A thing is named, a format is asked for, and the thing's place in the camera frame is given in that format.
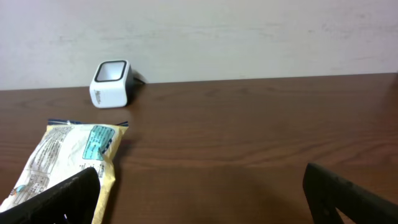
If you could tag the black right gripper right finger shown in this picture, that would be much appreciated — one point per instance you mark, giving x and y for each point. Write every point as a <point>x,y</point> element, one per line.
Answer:
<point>328,193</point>

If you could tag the yellow white snack bag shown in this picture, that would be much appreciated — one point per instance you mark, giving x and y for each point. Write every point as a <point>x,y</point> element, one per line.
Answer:
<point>68,147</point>

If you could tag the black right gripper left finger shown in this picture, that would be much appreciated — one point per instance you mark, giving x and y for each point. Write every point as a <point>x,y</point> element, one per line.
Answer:
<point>71,201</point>

